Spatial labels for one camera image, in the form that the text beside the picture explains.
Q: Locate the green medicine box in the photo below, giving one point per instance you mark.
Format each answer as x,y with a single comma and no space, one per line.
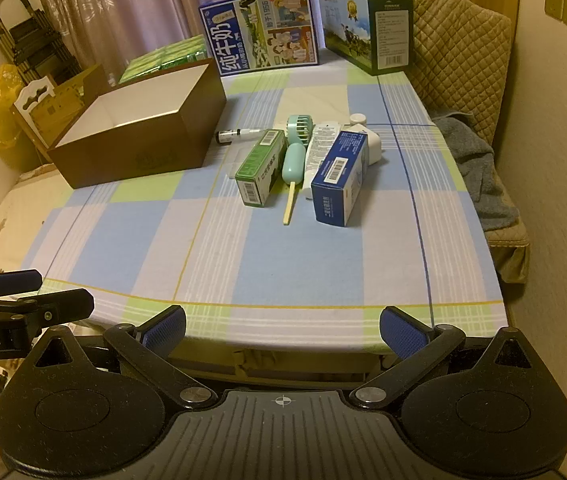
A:
258,170

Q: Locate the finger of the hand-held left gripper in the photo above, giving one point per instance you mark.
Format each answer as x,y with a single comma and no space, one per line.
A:
61,306
11,283

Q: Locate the white plug charger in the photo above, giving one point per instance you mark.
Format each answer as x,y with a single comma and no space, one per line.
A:
374,146

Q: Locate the white squeeze tube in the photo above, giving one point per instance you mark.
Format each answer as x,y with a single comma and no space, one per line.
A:
321,152

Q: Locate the dark green milk carton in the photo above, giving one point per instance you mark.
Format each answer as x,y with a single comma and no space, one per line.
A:
363,30

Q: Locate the chair with quilted beige cover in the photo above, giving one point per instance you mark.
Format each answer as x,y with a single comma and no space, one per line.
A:
463,50

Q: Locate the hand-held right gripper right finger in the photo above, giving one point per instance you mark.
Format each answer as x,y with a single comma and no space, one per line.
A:
403,332

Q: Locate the teal handheld fan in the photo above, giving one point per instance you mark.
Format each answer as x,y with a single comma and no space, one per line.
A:
294,162

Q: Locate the stack of green packets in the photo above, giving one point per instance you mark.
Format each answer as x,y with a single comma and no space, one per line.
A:
163,60

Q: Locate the blue medicine box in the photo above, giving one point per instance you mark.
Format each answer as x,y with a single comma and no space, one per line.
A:
338,180

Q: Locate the black and white marker pen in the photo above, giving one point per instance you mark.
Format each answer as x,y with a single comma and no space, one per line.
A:
238,134

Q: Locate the grey-blue towel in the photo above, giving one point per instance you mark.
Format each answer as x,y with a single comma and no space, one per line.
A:
478,175

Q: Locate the yellow plastic bag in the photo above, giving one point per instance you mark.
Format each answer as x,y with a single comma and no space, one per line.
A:
1,120

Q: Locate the wooden stick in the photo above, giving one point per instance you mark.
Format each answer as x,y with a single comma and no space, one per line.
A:
289,205

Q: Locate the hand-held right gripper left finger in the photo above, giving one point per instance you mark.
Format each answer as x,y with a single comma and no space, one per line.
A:
166,331

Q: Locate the brown cardboard box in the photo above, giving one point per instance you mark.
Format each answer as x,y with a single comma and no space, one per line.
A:
163,146

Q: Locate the beige curtain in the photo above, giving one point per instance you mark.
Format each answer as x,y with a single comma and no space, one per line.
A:
128,5

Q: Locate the blue illustrated milk carton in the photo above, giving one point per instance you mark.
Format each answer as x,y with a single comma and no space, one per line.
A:
263,30

